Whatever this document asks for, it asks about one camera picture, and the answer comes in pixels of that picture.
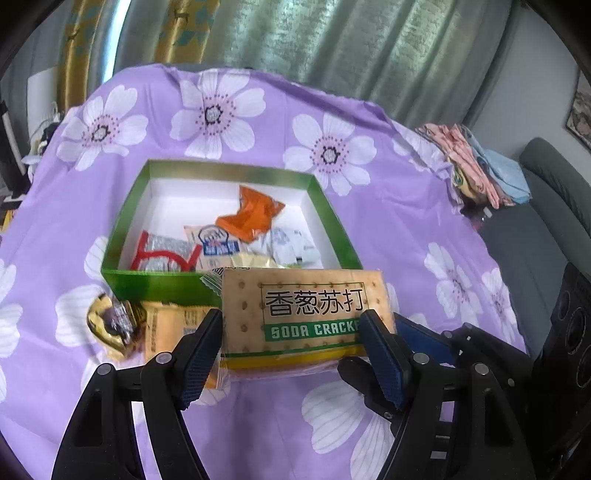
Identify beige blue-label snack packet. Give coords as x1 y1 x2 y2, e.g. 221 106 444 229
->
184 224 243 269

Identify red and silver snack packet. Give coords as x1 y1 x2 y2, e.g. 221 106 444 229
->
130 232 204 273

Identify green cardboard box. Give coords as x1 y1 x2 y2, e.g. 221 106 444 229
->
100 159 364 308

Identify pile of folded clothes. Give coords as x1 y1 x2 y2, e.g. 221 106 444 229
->
416 122 513 208

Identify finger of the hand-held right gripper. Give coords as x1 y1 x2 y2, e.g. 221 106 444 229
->
394 318 459 366
338 357 399 418

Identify pale yellow snack packet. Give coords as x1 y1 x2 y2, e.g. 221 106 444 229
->
231 251 289 269

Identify gold and dark candy packet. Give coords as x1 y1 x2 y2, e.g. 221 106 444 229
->
87 294 147 361

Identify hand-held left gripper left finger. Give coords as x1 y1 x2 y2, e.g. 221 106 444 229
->
51 308 225 480

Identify white snack packet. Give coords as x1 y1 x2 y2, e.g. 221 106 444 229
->
265 227 324 267

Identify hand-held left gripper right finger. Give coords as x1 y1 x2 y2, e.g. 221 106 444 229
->
360 310 539 480

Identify black floor stand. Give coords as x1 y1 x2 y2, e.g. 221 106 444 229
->
0 99 28 195

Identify yellow-orange snack packet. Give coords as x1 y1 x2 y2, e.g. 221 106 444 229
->
141 300 232 400

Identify framed wall picture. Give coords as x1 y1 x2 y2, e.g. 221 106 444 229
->
566 69 591 151

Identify soda cracker packet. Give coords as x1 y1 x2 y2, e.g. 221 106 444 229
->
201 265 398 384

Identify gold patterned curtain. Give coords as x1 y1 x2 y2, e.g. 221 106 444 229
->
152 0 222 65
62 0 114 107

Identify orange snack packet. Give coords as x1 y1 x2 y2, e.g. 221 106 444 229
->
217 185 286 243

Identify green-grey curtain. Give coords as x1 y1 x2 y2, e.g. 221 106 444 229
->
203 0 518 125

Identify light blue folded cloth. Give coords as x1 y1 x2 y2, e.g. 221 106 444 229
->
462 129 532 204

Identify grey sofa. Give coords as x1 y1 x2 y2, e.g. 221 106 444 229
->
475 137 591 296

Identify purple floral cloth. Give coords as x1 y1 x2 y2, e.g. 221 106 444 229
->
0 65 529 480

